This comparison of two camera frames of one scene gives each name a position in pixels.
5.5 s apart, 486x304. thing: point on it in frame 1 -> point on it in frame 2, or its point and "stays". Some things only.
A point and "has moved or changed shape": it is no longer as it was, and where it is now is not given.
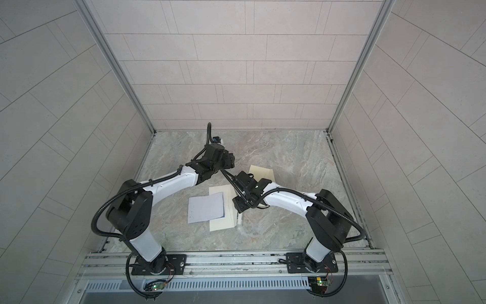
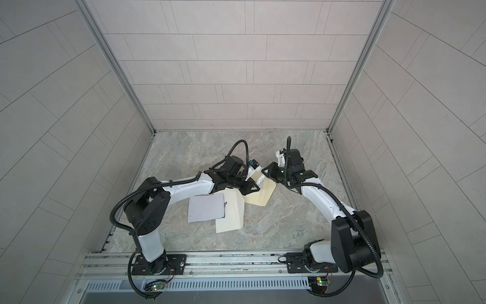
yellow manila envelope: [259, 173] has moved or changed shape
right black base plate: [301, 263] stays
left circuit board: [154, 285] stays
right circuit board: [319, 284] stays
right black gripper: [238, 205] -> [273, 166]
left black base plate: [163, 264] stays
